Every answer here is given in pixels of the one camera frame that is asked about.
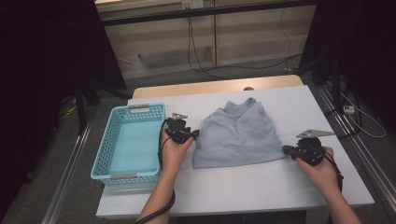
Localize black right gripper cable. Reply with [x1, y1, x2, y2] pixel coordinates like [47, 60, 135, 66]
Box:
[321, 148, 345, 191]

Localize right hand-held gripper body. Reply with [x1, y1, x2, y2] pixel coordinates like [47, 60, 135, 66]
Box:
[293, 129, 335, 167]

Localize black floor cable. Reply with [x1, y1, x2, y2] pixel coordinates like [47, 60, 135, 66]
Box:
[323, 90, 363, 139]

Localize black power cable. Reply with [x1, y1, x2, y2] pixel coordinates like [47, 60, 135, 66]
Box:
[187, 17, 227, 80]
[189, 17, 303, 73]

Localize black curtain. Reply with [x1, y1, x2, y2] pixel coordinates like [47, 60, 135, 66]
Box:
[298, 0, 396, 125]

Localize black metal stand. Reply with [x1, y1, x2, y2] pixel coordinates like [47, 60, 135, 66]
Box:
[74, 78, 134, 136]
[298, 52, 344, 110]

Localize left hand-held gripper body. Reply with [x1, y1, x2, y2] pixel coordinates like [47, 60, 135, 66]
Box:
[163, 112, 192, 145]

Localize white wall socket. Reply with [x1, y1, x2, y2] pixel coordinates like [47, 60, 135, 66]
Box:
[181, 0, 205, 9]

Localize light blue perforated plastic basket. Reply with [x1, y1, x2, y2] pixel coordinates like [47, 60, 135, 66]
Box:
[90, 103, 167, 186]

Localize aluminium floor rail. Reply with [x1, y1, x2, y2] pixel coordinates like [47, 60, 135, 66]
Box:
[41, 119, 94, 224]
[314, 82, 396, 213]

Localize person's left hand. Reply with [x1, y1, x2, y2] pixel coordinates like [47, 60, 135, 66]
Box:
[161, 133, 194, 175]

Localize person's right hand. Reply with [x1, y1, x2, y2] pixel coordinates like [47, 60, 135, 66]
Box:
[295, 147, 344, 195]

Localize light blue knit shirt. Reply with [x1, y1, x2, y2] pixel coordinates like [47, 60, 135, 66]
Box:
[191, 97, 288, 170]

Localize thin black cable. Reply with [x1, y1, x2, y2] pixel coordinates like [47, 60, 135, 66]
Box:
[280, 8, 293, 71]

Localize white cable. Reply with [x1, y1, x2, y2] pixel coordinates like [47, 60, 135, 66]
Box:
[339, 91, 387, 139]

